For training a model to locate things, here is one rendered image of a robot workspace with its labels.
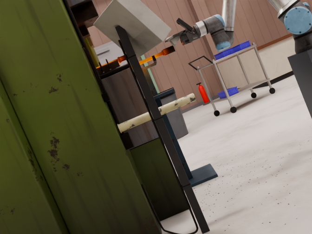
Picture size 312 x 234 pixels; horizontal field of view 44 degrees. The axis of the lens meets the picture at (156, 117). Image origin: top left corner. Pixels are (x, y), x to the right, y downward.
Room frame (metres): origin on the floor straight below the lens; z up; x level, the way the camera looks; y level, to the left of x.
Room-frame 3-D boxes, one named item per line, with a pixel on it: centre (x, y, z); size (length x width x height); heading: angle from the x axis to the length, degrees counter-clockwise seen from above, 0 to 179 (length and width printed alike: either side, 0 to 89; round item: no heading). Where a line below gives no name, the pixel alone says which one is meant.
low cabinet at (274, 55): (8.26, -2.78, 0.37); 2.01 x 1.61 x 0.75; 11
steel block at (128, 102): (2.47, 0.30, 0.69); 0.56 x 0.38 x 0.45; 91
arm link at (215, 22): (2.45, -0.56, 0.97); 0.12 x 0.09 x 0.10; 91
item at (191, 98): (2.07, -0.01, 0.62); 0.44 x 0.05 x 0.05; 91
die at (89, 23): (2.41, 0.29, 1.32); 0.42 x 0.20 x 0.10; 91
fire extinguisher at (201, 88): (8.86, -1.21, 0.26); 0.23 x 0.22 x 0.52; 11
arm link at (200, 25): (2.45, -0.47, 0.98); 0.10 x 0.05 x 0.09; 1
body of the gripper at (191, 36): (2.44, -0.39, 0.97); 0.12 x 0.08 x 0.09; 91
